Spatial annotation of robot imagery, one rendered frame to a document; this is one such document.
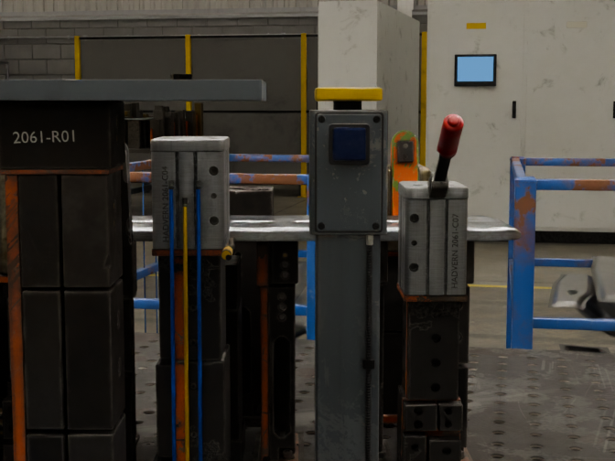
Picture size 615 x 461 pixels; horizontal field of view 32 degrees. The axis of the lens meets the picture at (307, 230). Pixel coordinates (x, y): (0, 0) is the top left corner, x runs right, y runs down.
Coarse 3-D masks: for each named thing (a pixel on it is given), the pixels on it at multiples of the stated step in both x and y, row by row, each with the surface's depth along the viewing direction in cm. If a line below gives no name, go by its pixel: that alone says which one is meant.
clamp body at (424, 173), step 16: (384, 288) 148; (384, 304) 149; (400, 304) 149; (384, 320) 149; (400, 320) 149; (384, 336) 149; (400, 336) 149; (384, 352) 149; (400, 352) 149; (384, 368) 149; (400, 368) 149; (384, 384) 150; (400, 384) 150; (384, 400) 150; (384, 416) 150
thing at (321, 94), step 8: (320, 88) 95; (328, 88) 95; (336, 88) 95; (344, 88) 95; (352, 88) 95; (360, 88) 95; (368, 88) 95; (376, 88) 95; (320, 96) 95; (328, 96) 95; (336, 96) 95; (344, 96) 95; (352, 96) 95; (360, 96) 95; (368, 96) 95; (376, 96) 95; (336, 104) 97; (344, 104) 97; (352, 104) 97; (360, 104) 97
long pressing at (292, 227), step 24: (144, 216) 139; (240, 216) 140; (264, 216) 140; (288, 216) 140; (480, 216) 140; (144, 240) 124; (240, 240) 124; (264, 240) 124; (288, 240) 124; (312, 240) 124; (384, 240) 124; (480, 240) 124; (504, 240) 124
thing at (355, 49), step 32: (320, 32) 901; (352, 32) 895; (384, 32) 924; (416, 32) 1101; (320, 64) 905; (352, 64) 898; (384, 64) 928; (416, 64) 1107; (384, 96) 933; (416, 96) 1114; (416, 128) 1120
